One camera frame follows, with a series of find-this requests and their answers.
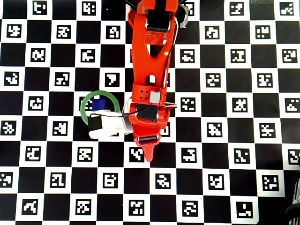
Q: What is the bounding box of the black camera holder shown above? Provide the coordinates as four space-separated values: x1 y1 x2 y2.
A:
285 170 300 225

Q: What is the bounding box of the blue cube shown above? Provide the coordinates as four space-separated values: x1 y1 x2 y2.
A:
92 98 108 111

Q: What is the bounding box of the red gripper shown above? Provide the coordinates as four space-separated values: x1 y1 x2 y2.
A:
130 119 169 162

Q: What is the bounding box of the green ring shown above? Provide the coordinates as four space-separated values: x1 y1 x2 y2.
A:
80 90 120 125

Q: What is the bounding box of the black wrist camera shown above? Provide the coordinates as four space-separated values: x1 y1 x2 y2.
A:
88 116 102 132

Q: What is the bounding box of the checkerboard marker board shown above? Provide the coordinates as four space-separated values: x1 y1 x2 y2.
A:
0 0 300 223

